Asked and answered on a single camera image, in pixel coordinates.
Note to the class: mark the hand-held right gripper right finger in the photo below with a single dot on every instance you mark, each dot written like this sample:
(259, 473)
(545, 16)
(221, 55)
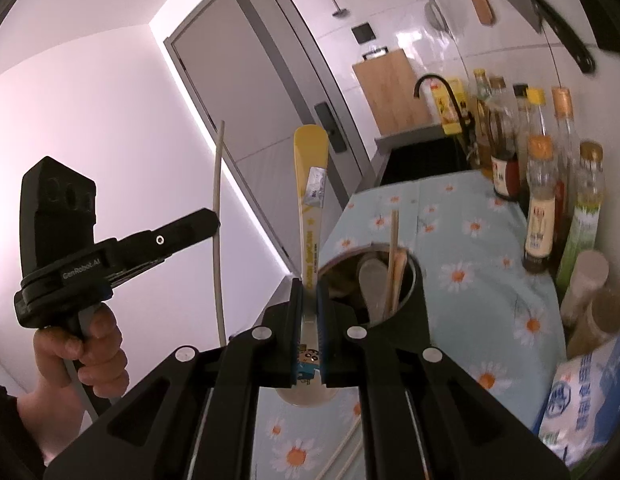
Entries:
(324, 345)

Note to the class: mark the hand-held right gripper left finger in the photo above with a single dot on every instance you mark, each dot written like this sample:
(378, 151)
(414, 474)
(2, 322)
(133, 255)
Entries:
(294, 340)

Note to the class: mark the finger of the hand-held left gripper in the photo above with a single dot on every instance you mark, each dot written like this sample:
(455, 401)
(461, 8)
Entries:
(180, 232)

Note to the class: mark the black cylindrical utensil holder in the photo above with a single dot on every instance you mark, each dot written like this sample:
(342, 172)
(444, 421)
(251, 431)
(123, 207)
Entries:
(342, 275)

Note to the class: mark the plain white spoon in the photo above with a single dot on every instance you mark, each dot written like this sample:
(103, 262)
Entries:
(371, 280)

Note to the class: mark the bunch of wooden chopsticks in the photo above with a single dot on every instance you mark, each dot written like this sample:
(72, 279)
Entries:
(392, 240)

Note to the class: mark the person's left forearm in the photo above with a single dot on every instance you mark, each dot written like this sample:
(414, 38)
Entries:
(50, 415)

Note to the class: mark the person's left hand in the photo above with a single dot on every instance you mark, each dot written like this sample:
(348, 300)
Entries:
(105, 355)

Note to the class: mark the grey door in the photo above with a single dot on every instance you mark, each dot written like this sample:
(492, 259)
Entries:
(250, 85)

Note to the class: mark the light blue daisy tablecloth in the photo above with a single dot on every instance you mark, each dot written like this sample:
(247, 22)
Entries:
(464, 240)

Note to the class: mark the stainless steel sink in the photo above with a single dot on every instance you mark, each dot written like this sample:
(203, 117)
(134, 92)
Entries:
(419, 160)

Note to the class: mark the wooden cutting board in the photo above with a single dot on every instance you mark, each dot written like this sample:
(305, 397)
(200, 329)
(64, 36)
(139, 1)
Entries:
(389, 90)

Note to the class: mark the row of condiment bottles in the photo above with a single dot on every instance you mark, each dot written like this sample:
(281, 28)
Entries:
(539, 210)

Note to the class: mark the white and blue bag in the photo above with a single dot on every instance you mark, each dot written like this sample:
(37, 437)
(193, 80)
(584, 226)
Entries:
(584, 395)

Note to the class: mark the white powder jar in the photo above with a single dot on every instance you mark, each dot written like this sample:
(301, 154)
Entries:
(584, 280)

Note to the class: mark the yellow oil jug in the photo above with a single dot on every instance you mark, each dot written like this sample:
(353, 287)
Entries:
(452, 105)

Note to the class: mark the brown spice jar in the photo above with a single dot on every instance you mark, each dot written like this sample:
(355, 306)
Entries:
(602, 325)

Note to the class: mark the black curved faucet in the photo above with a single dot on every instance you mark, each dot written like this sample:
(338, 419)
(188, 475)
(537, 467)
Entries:
(430, 76)

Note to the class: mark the dark wall switch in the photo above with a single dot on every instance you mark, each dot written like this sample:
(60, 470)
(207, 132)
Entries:
(364, 32)

